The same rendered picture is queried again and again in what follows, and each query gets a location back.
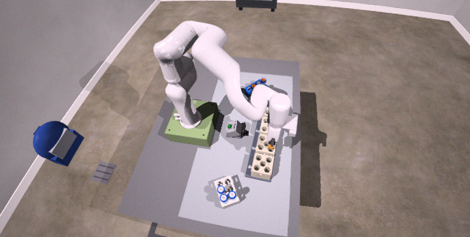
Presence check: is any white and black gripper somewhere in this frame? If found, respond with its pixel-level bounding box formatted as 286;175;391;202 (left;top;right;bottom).
266;124;282;147

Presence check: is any blue tube rack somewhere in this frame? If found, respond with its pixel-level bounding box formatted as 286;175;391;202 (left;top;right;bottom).
245;85;251;97

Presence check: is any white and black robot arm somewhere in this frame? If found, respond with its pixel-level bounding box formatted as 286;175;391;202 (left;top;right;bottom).
154;20;298;137

